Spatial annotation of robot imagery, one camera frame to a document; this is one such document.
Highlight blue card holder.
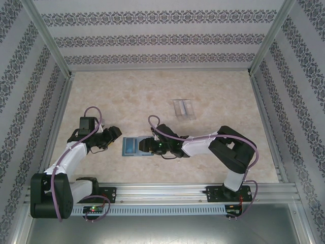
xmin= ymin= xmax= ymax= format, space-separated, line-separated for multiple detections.
xmin=121 ymin=136 xmax=153 ymax=158

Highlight dark blue credit card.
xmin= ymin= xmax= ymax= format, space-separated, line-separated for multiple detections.
xmin=123 ymin=138 xmax=136 ymax=155

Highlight clear plastic card tray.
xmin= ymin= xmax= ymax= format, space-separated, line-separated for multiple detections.
xmin=172 ymin=98 xmax=198 ymax=120

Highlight small circuit board, green light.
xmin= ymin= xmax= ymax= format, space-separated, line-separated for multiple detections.
xmin=83 ymin=206 xmax=105 ymax=214

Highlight grey metal sheet panel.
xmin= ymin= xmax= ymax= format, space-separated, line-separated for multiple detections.
xmin=25 ymin=215 xmax=310 ymax=244

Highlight small circuit board, blue light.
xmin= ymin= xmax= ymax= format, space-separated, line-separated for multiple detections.
xmin=226 ymin=204 xmax=243 ymax=217

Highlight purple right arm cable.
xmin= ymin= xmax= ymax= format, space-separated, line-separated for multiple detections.
xmin=148 ymin=115 xmax=260 ymax=221

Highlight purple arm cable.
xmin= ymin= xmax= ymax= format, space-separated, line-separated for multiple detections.
xmin=50 ymin=106 xmax=111 ymax=224
xmin=148 ymin=115 xmax=260 ymax=221

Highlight aluminium side rail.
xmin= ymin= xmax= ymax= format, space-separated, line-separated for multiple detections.
xmin=35 ymin=72 xmax=76 ymax=186
xmin=247 ymin=71 xmax=289 ymax=184

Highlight aluminium mounting rail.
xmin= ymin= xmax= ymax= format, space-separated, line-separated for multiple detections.
xmin=24 ymin=182 xmax=298 ymax=204

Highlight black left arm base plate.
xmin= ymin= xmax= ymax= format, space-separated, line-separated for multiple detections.
xmin=97 ymin=187 xmax=118 ymax=204

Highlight aluminium rear rail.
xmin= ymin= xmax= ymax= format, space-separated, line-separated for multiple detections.
xmin=68 ymin=67 xmax=252 ymax=73

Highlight slotted grey cable duct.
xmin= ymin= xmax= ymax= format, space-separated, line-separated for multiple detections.
xmin=71 ymin=205 xmax=226 ymax=216

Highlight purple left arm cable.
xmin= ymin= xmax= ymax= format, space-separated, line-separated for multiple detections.
xmin=50 ymin=106 xmax=111 ymax=224

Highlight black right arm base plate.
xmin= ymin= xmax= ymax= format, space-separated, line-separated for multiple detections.
xmin=207 ymin=185 xmax=255 ymax=203

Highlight aluminium frame post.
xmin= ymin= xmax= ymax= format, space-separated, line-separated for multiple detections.
xmin=247 ymin=0 xmax=298 ymax=76
xmin=22 ymin=0 xmax=74 ymax=78

